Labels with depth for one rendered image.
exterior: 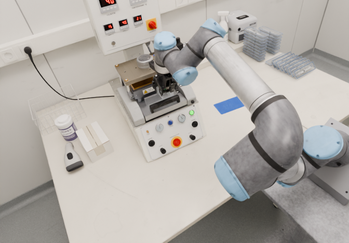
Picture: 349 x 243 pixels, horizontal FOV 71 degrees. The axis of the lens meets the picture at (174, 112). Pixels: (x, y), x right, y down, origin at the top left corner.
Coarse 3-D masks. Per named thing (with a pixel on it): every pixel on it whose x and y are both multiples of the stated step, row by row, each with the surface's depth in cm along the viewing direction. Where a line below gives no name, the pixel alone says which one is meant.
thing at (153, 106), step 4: (172, 96) 115; (176, 96) 115; (164, 100) 113; (168, 100) 113; (172, 100) 114; (176, 100) 115; (152, 104) 112; (156, 104) 112; (160, 104) 112; (164, 104) 114; (152, 108) 112; (156, 108) 113; (152, 112) 113
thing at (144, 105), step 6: (174, 90) 125; (150, 96) 117; (156, 96) 118; (168, 96) 121; (180, 96) 121; (138, 102) 121; (144, 102) 120; (150, 102) 118; (174, 102) 118; (180, 102) 117; (186, 102) 119; (144, 108) 117; (162, 108) 115; (168, 108) 116; (174, 108) 118; (144, 114) 114; (150, 114) 113; (156, 114) 115; (162, 114) 117
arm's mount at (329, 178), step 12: (336, 120) 100; (348, 132) 96; (324, 168) 99; (336, 168) 96; (348, 168) 94; (312, 180) 104; (324, 180) 98; (336, 180) 95; (348, 180) 93; (336, 192) 95; (348, 192) 92
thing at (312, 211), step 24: (264, 192) 104; (288, 192) 101; (312, 192) 100; (288, 216) 96; (312, 216) 93; (336, 216) 93; (264, 240) 156; (288, 240) 155; (312, 240) 89; (336, 240) 86
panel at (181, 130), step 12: (192, 108) 122; (156, 120) 117; (168, 120) 118; (192, 120) 124; (144, 132) 116; (156, 132) 118; (168, 132) 120; (180, 132) 122; (192, 132) 125; (156, 144) 119; (168, 144) 121; (180, 144) 124; (156, 156) 120
